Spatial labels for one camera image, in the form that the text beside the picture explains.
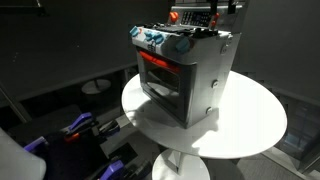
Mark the white round table pedestal base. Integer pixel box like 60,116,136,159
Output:
151,148,211,180

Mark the dark oven door window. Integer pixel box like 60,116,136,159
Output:
139,59,188,123

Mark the dark shelf with blue bins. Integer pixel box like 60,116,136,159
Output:
278,94,320,163

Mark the black burner grate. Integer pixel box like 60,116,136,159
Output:
143,21,220,39

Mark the red round timer dial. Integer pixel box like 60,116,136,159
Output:
168,11,180,24

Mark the red oven door handle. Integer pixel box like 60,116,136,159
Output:
138,50,183,75

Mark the black spring clamp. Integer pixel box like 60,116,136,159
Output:
97,119,122,138

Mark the purple spring clamp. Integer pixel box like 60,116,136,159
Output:
22,135,50,154
65,111,95,135
98,159,126,180

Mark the grey toy stove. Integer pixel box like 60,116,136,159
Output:
129,0,249,130

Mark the blue stove knob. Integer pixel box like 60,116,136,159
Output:
144,30,155,42
175,36,192,54
129,25,141,38
153,33,166,46

